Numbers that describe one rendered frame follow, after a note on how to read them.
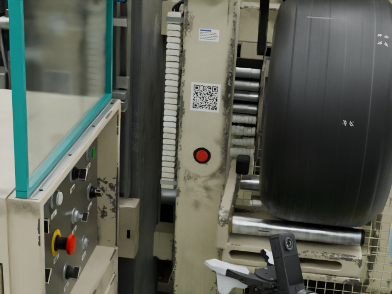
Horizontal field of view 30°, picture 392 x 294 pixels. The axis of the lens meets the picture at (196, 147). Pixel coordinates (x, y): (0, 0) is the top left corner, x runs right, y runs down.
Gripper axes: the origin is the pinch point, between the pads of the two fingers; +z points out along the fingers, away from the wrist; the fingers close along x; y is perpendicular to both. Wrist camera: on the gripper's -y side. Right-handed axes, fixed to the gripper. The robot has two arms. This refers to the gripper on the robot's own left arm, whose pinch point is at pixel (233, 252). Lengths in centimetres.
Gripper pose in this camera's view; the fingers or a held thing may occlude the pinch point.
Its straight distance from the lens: 145.2
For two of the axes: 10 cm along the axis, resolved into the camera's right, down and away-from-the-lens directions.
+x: 7.8, -0.5, 6.3
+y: -1.6, 9.5, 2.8
